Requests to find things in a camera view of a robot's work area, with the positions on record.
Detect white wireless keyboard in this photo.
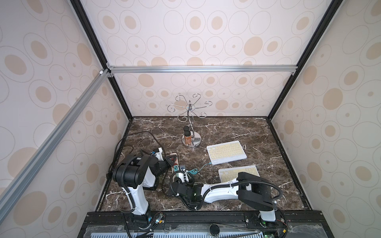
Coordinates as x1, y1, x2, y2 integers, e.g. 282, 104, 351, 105
207, 140, 247, 165
218, 165, 261, 183

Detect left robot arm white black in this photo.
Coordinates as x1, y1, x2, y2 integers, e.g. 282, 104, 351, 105
112, 153, 177, 215

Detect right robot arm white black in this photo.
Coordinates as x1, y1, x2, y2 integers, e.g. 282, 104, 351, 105
169, 171, 283, 222

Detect beige power strip red sockets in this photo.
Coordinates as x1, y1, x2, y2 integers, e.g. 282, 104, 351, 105
169, 153, 181, 173

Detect amber bottle black cap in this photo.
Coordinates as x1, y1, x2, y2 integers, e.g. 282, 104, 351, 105
183, 126, 192, 146

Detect chrome mug tree stand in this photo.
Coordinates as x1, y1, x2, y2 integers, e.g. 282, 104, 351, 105
167, 93, 213, 148

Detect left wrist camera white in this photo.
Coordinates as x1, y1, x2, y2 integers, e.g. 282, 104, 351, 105
152, 147, 163, 161

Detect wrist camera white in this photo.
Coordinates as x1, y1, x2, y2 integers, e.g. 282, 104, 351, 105
178, 170, 189, 183
152, 147, 163, 161

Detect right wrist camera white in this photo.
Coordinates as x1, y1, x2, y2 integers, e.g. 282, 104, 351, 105
178, 170, 189, 183

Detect teal charging cable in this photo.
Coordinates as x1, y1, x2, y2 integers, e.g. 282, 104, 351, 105
178, 162, 212, 179

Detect black power cord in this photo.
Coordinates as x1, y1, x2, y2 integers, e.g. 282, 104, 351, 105
107, 131, 179, 197

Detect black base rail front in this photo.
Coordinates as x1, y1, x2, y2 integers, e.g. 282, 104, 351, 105
78, 210, 333, 238

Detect horizontal aluminium frame bar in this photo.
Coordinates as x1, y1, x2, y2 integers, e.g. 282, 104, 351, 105
109, 64, 298, 73

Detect left diagonal aluminium frame bar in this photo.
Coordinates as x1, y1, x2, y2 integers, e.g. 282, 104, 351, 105
1, 68, 110, 222

